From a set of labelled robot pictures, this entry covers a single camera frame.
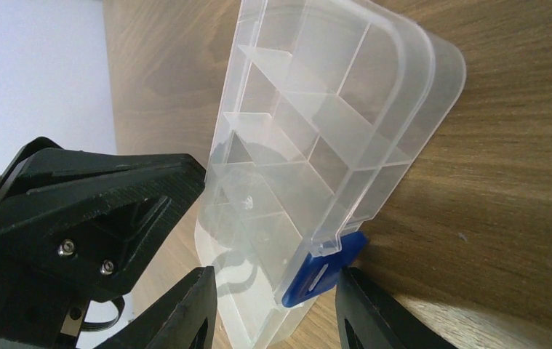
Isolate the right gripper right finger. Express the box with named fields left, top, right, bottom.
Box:
left=335, top=267, right=455, bottom=349

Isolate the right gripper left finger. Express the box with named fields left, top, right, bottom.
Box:
left=98, top=266, right=217, bottom=349

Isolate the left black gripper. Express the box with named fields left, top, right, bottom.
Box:
left=0, top=137, right=206, bottom=348

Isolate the clear plastic pill organizer box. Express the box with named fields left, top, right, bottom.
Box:
left=194, top=1, right=466, bottom=348

